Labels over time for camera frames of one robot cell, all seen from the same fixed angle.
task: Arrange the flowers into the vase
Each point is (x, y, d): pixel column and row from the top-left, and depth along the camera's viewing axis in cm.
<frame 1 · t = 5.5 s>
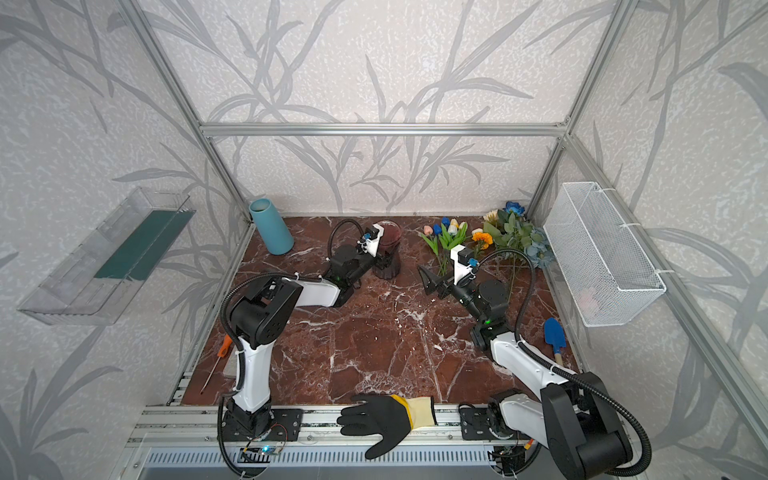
left hand: (394, 229, 92), fingers open
right hand: (433, 250, 77), fingers open
teal ceramic vase: (275, 231, 102), point 12 cm above the table
blue green flower bouquet: (509, 229, 107), point 9 cm above the table
orange marigold flower: (484, 237, 110), point 5 cm above the table
pink tulip: (433, 243, 113), on the table
white tulip: (452, 229, 114), point 4 cm above the table
blue tulip: (446, 222, 118), point 3 cm above the table
orange handled screwdriver: (226, 343, 88), point 2 cm above the table

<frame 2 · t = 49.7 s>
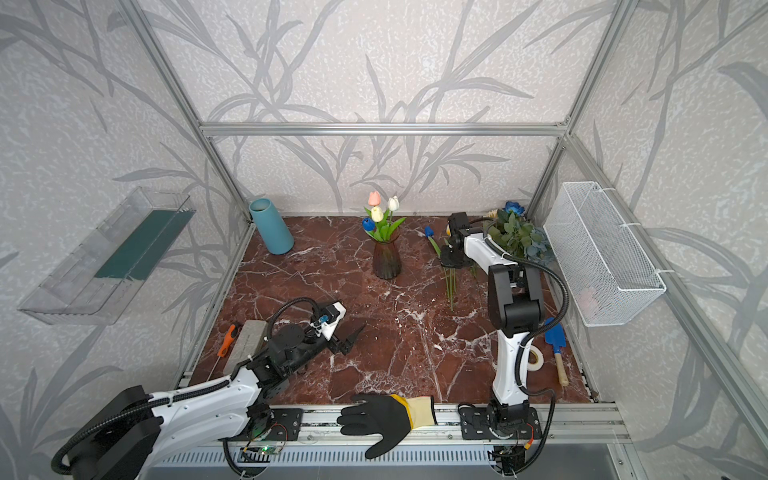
left hand: (355, 306, 79), fingers open
right hand: (450, 253, 102), fingers closed
pink tulip: (374, 198, 87), point 30 cm above the table
pale cream tulip: (377, 214, 81), point 31 cm above the table
grey sharpening stone block: (249, 341, 86), point 4 cm above the table
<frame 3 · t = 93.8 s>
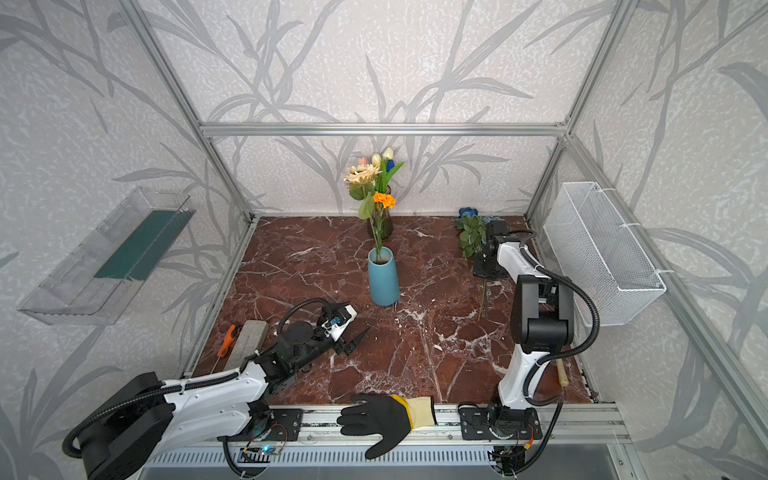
left hand: (361, 307, 80), fingers open
right hand: (486, 264, 98), fingers closed
teal ceramic vase: (384, 283, 88), point 13 cm above the table
blue tulip: (390, 165, 98), point 29 cm above the table
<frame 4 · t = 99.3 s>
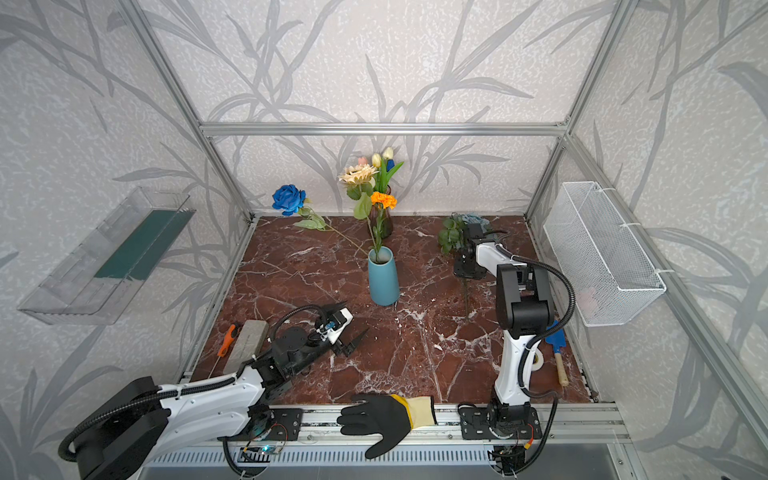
left hand: (359, 308, 79), fingers open
right hand: (465, 264, 103), fingers open
